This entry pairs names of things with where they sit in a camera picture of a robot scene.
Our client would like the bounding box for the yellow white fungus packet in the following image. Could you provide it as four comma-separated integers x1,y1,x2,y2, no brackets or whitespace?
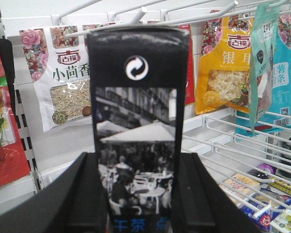
195,15,253,115

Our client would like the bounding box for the blue sweet potato noodle bag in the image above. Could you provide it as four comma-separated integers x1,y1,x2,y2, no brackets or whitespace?
236,14,291,136

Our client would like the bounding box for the black Franzzi wafer box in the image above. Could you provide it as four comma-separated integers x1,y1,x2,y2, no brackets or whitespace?
88,25,191,233

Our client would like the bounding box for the blue snack bag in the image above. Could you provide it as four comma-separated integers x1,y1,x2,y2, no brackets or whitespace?
240,188,291,233

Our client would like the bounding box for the purple label dark bottle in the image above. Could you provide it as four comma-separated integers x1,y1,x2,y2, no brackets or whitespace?
257,162,291,182

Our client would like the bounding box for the yellow red small box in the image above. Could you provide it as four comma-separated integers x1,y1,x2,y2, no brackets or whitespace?
269,181,291,196

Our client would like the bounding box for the white fennel seed packet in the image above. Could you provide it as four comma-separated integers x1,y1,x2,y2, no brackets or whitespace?
19,25,92,132

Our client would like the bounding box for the teal goji berry pouch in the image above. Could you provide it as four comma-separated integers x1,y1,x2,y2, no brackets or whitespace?
249,2,279,135

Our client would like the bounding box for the Pocky biscuit box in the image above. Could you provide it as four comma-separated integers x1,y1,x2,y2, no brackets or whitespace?
219,173,260,197

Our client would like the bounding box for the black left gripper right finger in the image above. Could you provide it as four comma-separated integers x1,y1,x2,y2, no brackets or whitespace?
172,152,259,233

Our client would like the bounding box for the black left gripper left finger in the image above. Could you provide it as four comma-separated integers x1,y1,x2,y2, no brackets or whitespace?
0,152,107,233

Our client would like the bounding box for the red pickled vegetable packet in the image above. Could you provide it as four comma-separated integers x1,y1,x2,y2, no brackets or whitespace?
0,55,30,187

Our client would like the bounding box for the red spice packet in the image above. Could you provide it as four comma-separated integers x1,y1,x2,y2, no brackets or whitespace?
181,24,195,105

